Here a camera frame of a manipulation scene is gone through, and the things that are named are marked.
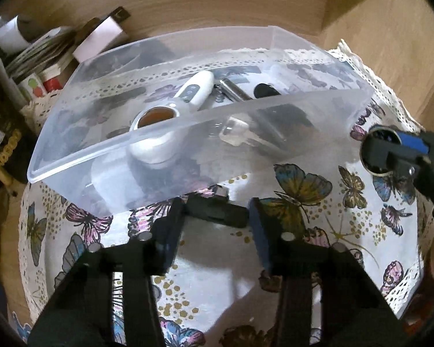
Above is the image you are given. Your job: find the round black gold compact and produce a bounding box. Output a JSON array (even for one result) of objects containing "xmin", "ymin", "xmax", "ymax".
[{"xmin": 360, "ymin": 125, "xmax": 401, "ymax": 177}]

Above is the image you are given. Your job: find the black usb adapter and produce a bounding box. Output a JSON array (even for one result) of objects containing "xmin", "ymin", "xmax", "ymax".
[{"xmin": 186, "ymin": 185, "xmax": 248, "ymax": 229}]

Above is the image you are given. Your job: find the white cube charger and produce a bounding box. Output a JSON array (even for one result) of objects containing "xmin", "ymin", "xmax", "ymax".
[{"xmin": 91, "ymin": 156, "xmax": 142, "ymax": 214}]

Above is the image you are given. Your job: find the small silver padlock key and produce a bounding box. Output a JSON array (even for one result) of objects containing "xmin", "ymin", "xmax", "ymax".
[{"xmin": 218, "ymin": 117, "xmax": 272, "ymax": 147}]

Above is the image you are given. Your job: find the white handheld massager device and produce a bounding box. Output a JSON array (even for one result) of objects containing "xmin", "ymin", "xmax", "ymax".
[{"xmin": 129, "ymin": 71, "xmax": 215, "ymax": 168}]

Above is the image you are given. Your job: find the silver metal pen tube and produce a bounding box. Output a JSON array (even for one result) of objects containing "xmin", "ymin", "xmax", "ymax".
[{"xmin": 216, "ymin": 78, "xmax": 253, "ymax": 103}]

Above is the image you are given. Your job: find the butterfly print lace tablecloth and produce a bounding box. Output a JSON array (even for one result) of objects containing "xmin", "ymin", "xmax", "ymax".
[{"xmin": 18, "ymin": 39, "xmax": 426, "ymax": 347}]

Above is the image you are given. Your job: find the clear plastic storage box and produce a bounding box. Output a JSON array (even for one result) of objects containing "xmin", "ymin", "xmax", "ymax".
[{"xmin": 27, "ymin": 26, "xmax": 373, "ymax": 217}]

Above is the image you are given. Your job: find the dark wine bottle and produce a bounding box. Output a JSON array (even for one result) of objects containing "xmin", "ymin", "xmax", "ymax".
[{"xmin": 0, "ymin": 86, "xmax": 36, "ymax": 183}]

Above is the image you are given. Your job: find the white pink paper box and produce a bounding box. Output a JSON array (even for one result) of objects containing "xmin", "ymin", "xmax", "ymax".
[{"xmin": 73, "ymin": 6, "xmax": 131, "ymax": 64}]

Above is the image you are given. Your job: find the stack of books papers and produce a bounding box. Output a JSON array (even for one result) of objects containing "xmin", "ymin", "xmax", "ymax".
[{"xmin": 0, "ymin": 26, "xmax": 76, "ymax": 110}]

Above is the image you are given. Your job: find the rolled white paper tube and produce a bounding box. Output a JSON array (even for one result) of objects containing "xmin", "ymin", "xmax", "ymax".
[{"xmin": 0, "ymin": 16, "xmax": 31, "ymax": 55}]

